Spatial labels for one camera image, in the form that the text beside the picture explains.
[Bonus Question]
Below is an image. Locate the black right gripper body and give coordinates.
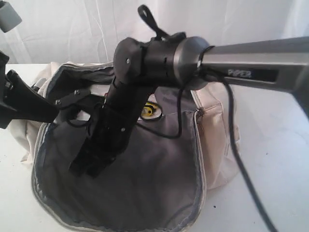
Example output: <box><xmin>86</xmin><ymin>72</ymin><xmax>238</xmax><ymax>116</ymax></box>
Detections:
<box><xmin>77</xmin><ymin>80</ymin><xmax>150</xmax><ymax>166</ymax></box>

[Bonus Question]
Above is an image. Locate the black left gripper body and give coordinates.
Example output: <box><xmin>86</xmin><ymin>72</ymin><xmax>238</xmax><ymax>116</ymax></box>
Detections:
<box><xmin>0</xmin><ymin>52</ymin><xmax>17</xmax><ymax>129</ymax></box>

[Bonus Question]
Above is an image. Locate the cream fabric duffel bag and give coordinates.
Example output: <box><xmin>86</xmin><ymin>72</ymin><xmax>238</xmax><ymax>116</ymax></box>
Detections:
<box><xmin>8</xmin><ymin>60</ymin><xmax>242</xmax><ymax>232</ymax></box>

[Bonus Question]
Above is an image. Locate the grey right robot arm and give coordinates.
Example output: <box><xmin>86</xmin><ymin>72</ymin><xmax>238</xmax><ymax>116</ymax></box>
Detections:
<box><xmin>69</xmin><ymin>37</ymin><xmax>309</xmax><ymax>176</ymax></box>

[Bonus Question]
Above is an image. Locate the white backdrop curtain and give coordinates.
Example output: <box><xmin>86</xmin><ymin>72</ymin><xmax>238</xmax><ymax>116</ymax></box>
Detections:
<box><xmin>0</xmin><ymin>0</ymin><xmax>309</xmax><ymax>64</ymax></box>

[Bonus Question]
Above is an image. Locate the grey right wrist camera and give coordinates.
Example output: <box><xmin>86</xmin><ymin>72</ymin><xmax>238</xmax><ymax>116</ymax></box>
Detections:
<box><xmin>55</xmin><ymin>89</ymin><xmax>94</xmax><ymax>115</ymax></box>

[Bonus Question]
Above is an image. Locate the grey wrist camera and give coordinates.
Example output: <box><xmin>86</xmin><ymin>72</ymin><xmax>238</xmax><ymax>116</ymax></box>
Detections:
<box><xmin>55</xmin><ymin>89</ymin><xmax>94</xmax><ymax>115</ymax></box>
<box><xmin>0</xmin><ymin>0</ymin><xmax>22</xmax><ymax>33</ymax></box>

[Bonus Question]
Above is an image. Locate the colourful key tag bunch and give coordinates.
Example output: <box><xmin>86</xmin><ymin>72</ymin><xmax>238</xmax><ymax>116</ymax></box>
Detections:
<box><xmin>141</xmin><ymin>101</ymin><xmax>158</xmax><ymax>119</ymax></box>

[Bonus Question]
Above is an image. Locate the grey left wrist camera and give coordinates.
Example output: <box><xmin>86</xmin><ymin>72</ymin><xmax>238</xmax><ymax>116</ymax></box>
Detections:
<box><xmin>0</xmin><ymin>0</ymin><xmax>22</xmax><ymax>33</ymax></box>

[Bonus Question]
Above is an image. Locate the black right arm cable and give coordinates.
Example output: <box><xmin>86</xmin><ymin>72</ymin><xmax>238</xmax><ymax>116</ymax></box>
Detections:
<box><xmin>67</xmin><ymin>4</ymin><xmax>278</xmax><ymax>232</ymax></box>

